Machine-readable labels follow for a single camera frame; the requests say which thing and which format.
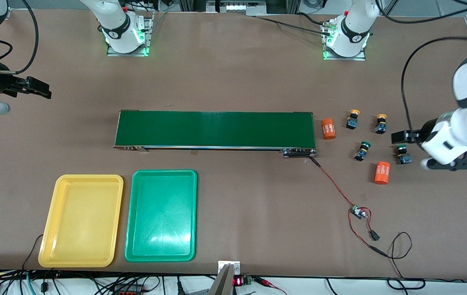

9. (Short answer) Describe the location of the silver electronics box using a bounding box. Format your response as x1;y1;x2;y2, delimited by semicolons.
217;0;266;16

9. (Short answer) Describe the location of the green belt conveyor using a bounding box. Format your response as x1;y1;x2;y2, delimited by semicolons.
113;110;317;158

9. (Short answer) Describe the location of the green push button switch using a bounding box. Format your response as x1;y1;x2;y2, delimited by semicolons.
395;145;413;165
354;141;371;161

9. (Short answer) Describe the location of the small motor controller board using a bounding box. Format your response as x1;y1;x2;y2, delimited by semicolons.
350;204;370;220

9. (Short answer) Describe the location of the silver camera mount bracket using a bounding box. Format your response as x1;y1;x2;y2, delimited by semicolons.
208;261;241;295

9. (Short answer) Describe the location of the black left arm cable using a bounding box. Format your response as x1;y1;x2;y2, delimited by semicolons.
401;36;467;136

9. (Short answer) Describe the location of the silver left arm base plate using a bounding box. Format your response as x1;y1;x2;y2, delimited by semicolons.
323;20;367;61

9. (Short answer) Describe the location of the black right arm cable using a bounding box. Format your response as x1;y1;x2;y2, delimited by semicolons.
0;0;39;75

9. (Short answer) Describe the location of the long black table cable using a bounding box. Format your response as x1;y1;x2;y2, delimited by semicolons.
254;16;328;34

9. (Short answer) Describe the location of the looped thin black cable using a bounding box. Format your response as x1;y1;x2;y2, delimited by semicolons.
387;231;426;290

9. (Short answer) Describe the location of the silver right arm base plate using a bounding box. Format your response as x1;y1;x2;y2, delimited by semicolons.
106;12;154;57

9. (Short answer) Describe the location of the red and black conveyor wire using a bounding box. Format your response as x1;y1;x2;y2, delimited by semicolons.
309;157;390;258

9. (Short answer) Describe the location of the orange cylinder white 4680 print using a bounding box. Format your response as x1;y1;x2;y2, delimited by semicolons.
374;161;390;185
321;118;337;140

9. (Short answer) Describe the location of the green plastic tray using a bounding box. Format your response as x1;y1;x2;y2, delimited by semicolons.
124;169;198;263

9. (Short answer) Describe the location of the red clip lead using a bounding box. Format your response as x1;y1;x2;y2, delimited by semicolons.
254;277;288;295

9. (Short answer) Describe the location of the yellow plastic tray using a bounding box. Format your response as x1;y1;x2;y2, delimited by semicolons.
38;174;124;268

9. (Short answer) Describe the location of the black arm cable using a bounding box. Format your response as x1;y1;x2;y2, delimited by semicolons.
0;0;39;75
401;36;467;136

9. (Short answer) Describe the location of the orange power strip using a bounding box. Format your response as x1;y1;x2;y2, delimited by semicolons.
113;284;146;295

